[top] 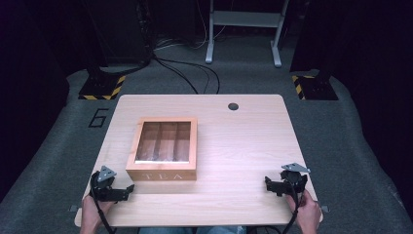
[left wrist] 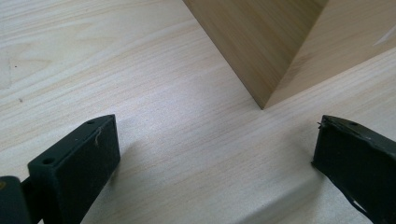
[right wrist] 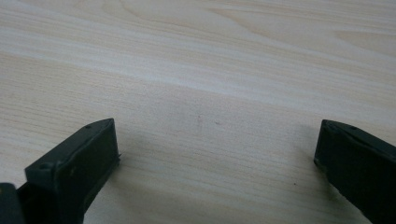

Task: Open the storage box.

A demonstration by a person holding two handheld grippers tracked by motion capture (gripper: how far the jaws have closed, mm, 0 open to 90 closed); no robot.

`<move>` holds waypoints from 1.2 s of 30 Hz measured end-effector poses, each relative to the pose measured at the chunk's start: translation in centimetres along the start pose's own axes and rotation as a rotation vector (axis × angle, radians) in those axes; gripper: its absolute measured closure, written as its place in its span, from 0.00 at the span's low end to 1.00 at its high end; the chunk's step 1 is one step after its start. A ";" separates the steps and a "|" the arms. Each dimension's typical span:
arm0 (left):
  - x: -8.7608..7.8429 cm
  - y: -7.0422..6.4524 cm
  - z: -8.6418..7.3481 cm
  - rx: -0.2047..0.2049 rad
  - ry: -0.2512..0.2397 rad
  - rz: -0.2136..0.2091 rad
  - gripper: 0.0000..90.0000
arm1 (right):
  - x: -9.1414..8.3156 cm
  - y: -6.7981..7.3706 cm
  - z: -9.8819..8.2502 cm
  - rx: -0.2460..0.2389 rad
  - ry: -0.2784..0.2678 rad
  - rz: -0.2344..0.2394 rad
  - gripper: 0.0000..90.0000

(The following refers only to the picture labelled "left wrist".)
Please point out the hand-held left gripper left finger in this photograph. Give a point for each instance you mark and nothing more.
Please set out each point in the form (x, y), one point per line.
(71, 174)

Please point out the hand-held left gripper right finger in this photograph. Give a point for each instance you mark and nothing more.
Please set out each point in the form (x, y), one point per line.
(358, 165)

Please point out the light wooden box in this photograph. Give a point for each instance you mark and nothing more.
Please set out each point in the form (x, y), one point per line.
(258, 43)

